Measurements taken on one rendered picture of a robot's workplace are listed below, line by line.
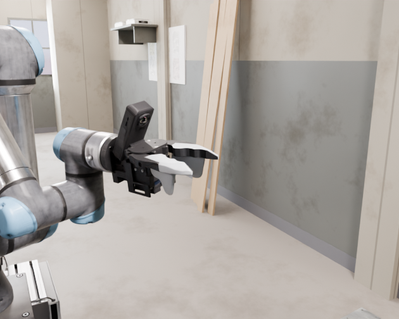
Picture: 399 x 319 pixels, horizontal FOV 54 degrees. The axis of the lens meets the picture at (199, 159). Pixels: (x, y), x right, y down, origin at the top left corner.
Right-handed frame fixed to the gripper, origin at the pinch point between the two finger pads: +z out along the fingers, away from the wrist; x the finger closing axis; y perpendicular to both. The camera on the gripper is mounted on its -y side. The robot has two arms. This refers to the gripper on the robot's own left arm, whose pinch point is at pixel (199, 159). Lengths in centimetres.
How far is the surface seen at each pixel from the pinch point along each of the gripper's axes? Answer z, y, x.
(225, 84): -181, 48, -285
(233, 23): -177, -9, -299
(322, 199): -65, 133, -246
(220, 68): -192, 34, -294
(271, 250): -99, 177, -218
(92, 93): -657, 126, -489
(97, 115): -653, 174, -491
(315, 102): -81, 55, -264
